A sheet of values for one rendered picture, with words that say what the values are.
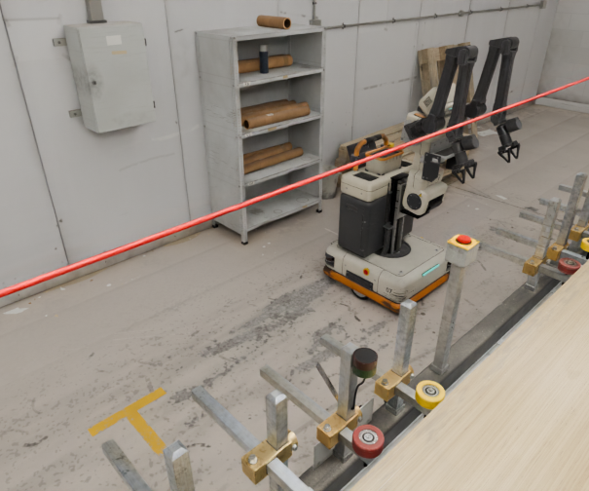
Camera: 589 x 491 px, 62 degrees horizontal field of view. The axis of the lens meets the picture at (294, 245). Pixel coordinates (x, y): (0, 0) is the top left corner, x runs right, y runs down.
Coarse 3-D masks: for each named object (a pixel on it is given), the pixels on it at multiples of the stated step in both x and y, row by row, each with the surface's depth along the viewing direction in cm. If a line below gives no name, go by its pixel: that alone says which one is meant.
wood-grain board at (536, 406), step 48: (576, 288) 183; (528, 336) 159; (576, 336) 159; (480, 384) 141; (528, 384) 141; (576, 384) 141; (432, 432) 127; (480, 432) 127; (528, 432) 127; (576, 432) 127; (384, 480) 115; (432, 480) 115; (480, 480) 115; (528, 480) 115; (576, 480) 115
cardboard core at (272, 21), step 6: (258, 18) 370; (264, 18) 366; (270, 18) 362; (276, 18) 358; (282, 18) 354; (288, 18) 354; (258, 24) 373; (264, 24) 368; (270, 24) 363; (276, 24) 358; (282, 24) 354; (288, 24) 359
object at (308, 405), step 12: (264, 372) 151; (276, 372) 151; (276, 384) 148; (288, 384) 147; (288, 396) 145; (300, 396) 143; (300, 408) 142; (312, 408) 139; (324, 420) 135; (348, 432) 132; (348, 444) 130
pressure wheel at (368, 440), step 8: (360, 432) 126; (368, 432) 126; (376, 432) 126; (352, 440) 125; (360, 440) 124; (368, 440) 124; (376, 440) 124; (384, 440) 124; (360, 448) 122; (368, 448) 122; (376, 448) 122; (360, 456) 123; (368, 456) 122; (376, 456) 123
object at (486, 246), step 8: (480, 240) 226; (480, 248) 224; (488, 248) 221; (496, 248) 219; (504, 256) 217; (512, 256) 214; (520, 256) 213; (520, 264) 213; (544, 264) 207; (544, 272) 206; (552, 272) 203; (560, 272) 202; (560, 280) 202
